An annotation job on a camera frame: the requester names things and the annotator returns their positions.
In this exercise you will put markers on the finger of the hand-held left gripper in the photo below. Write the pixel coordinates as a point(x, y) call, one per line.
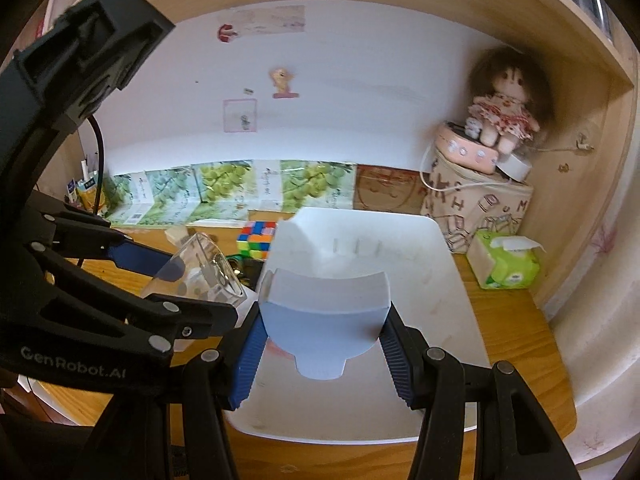
point(170, 317)
point(145, 260)

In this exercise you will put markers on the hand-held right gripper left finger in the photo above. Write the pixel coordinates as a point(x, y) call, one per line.
point(245, 360)

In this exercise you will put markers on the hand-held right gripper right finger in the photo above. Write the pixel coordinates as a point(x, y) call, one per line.
point(400, 360)

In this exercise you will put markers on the clear plastic cup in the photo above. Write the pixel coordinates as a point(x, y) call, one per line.
point(210, 260)

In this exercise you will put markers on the white curved plastic piece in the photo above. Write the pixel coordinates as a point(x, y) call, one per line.
point(325, 330)

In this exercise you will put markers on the white plastic storage bin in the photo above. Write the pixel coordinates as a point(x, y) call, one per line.
point(440, 285)

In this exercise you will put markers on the grape print cardboard carton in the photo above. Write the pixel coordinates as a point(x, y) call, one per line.
point(305, 180)
point(170, 190)

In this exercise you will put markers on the colourful puzzle cube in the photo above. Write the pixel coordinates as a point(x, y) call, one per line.
point(255, 240)

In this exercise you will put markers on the green tissue pack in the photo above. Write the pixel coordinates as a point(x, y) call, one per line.
point(500, 265)

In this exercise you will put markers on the letter print storage bag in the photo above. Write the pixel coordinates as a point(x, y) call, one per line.
point(480, 210)

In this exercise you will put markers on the brown cardboard panel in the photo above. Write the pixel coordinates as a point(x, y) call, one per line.
point(390, 187)

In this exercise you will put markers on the pink box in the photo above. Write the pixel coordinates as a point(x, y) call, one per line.
point(460, 152)

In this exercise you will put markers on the white power adapter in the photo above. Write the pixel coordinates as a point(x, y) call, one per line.
point(515, 165)

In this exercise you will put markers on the small white figurine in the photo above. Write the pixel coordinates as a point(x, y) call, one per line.
point(472, 127)

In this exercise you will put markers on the brown-haired rag doll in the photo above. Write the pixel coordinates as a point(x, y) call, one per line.
point(505, 110)

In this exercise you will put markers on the red wall sticker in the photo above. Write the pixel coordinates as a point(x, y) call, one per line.
point(226, 32)

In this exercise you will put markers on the pink square wall sticker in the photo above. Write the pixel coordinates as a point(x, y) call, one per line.
point(240, 116)

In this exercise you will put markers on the yellow bird wall sticker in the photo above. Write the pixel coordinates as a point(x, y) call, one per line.
point(282, 80)

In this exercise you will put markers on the clear wall hook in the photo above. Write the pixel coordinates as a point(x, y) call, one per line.
point(582, 142)

